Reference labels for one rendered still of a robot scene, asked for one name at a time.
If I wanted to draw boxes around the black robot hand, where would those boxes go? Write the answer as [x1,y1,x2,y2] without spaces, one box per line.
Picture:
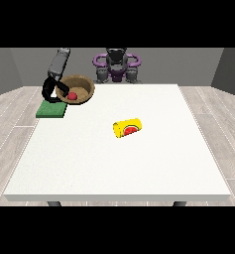
[42,76,71,103]

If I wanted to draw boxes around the brown wooden bowl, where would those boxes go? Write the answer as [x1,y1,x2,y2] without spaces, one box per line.
[55,74,96,106]

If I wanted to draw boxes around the green square pad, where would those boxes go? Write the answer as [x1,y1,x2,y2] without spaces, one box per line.
[35,99,68,119]

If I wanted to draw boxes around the yellow cup with melon print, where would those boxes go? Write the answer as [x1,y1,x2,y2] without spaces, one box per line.
[112,117,143,140]

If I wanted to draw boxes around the grey robot trunk purple rings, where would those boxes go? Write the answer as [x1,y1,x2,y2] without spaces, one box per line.
[92,48,143,84]

